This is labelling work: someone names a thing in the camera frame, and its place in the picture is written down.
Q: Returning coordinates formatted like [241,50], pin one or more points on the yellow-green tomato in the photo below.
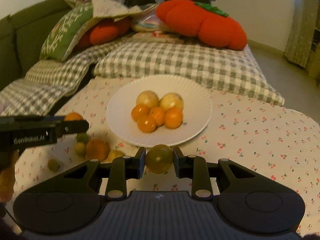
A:
[113,154]

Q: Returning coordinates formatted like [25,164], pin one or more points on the small green fruit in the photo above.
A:
[82,137]

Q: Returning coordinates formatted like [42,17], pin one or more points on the beige curtain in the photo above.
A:
[301,36]

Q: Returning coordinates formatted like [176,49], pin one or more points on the red tomato plush cushion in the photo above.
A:
[209,24]

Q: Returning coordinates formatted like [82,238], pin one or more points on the person's left hand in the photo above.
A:
[8,179]

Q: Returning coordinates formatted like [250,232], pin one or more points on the grey gingham blanket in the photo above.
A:
[49,81]

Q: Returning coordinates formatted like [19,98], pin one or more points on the grey gingham pillow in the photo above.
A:
[232,71]

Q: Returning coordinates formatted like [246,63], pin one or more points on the small olive fruit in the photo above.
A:
[53,165]

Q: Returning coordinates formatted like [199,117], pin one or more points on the olive green tomato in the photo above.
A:
[159,159]

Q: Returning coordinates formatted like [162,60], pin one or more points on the small orange mandarin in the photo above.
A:
[173,118]

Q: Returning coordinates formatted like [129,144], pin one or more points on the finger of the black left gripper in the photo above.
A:
[71,127]

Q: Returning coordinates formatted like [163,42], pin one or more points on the large orange mandarin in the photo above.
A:
[97,149]

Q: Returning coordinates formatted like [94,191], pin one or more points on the white fluted plate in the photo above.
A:
[196,113]

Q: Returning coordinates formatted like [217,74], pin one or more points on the green sofa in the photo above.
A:
[23,34]

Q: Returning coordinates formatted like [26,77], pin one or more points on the large yellow passion fruit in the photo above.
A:
[148,98]

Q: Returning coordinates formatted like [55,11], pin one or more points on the green embroidered pillow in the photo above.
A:
[67,33]

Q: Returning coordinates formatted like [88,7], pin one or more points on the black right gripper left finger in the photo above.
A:
[122,169]

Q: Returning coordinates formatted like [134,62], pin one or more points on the small yellow-green fruit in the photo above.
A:
[80,149]

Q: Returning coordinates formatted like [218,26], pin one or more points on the stack of books and papers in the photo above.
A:
[152,29]

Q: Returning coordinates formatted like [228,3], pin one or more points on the orange cherry tomato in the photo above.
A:
[146,123]
[158,113]
[73,117]
[138,111]

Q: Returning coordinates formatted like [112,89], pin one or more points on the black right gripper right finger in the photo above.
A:
[194,168]

